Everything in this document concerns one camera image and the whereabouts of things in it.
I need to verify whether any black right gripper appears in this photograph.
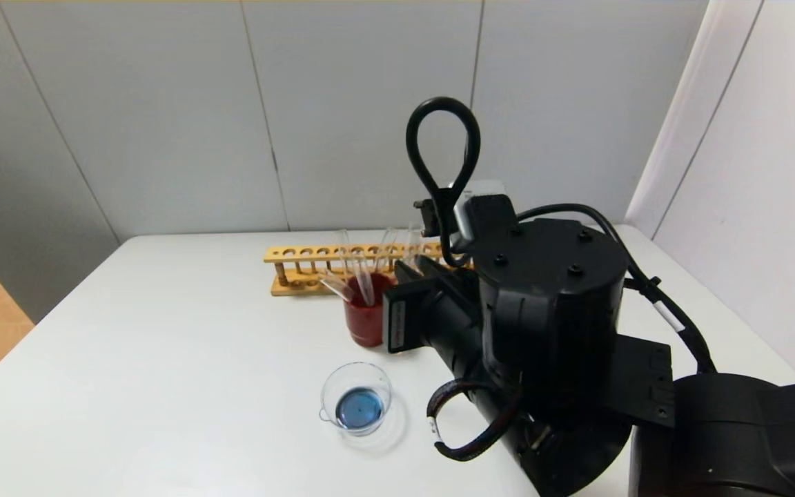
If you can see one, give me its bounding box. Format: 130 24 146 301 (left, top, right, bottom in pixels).
382 255 487 375

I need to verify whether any test tube with blue pigment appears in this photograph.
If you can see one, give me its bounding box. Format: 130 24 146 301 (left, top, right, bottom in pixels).
351 247 375 306

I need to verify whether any empty glass test tube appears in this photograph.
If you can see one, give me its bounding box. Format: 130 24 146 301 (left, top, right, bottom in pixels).
320 271 355 303
375 228 399 274
340 230 365 284

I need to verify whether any wooden test tube rack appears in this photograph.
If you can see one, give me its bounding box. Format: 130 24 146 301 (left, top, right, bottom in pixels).
264 241 471 297

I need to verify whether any red plastic cup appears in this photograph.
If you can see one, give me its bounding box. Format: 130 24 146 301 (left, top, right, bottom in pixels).
344 273 394 347

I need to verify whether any clear glass dish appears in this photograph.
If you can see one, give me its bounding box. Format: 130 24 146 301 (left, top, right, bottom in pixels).
320 362 396 437

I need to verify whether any braided red black cable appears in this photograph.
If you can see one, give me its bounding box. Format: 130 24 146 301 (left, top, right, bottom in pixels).
427 378 524 462

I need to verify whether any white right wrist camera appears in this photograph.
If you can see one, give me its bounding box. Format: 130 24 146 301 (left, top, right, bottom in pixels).
453 181 519 242

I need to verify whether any black camera cable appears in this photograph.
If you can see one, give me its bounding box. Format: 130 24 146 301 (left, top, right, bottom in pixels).
406 97 481 269

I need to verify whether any black cable with white tag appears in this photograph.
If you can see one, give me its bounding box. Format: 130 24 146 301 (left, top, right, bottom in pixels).
518 204 717 375

